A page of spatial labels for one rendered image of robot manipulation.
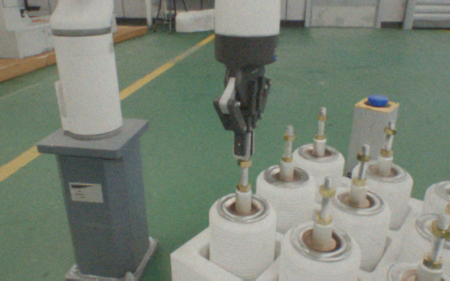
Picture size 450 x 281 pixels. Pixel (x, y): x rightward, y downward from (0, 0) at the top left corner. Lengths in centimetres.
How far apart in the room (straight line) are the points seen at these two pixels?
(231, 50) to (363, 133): 46
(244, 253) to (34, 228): 63
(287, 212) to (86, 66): 39
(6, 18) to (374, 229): 269
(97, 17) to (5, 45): 234
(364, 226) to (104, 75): 45
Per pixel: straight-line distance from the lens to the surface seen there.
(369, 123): 81
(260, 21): 42
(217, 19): 43
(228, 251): 52
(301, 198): 59
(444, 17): 578
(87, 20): 62
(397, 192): 65
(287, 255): 47
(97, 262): 78
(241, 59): 42
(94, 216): 71
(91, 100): 64
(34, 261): 92
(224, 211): 52
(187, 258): 56
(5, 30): 293
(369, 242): 57
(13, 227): 105
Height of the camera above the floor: 54
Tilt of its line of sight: 23 degrees down
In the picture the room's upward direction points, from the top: straight up
